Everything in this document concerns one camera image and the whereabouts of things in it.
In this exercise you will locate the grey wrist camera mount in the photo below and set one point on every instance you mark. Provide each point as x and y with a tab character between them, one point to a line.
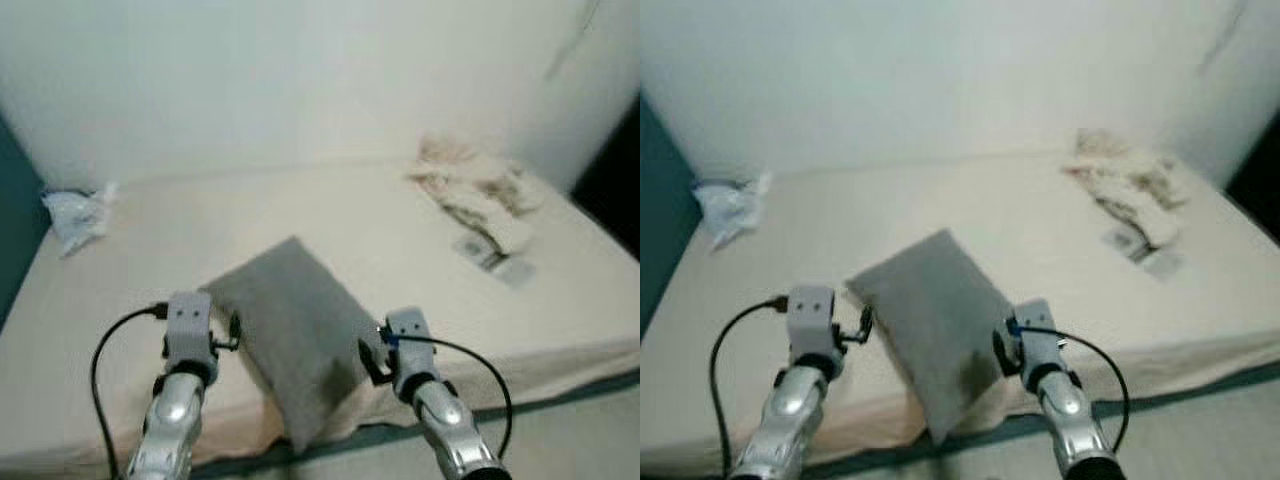
1035	332
188	322
811	315
408	340

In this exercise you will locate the crumpled pale blue plastic bag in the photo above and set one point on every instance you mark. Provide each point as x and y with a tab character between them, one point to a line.
730	205
78	215

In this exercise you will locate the crumpled cream blanket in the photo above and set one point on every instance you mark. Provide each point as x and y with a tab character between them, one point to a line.
480	190
1125	185

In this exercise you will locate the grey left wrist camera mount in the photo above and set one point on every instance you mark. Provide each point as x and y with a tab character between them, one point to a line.
811	315
188	322

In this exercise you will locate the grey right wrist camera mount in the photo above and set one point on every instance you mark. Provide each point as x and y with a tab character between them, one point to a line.
408	340
1035	332

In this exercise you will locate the bed with cream sheet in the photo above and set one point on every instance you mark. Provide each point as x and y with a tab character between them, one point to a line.
400	290
1100	300

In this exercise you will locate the small pale grey packet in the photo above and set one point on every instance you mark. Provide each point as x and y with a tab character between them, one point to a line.
516	273
1162	264

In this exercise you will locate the small grey patterned packet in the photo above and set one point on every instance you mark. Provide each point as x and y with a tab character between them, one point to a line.
1124	243

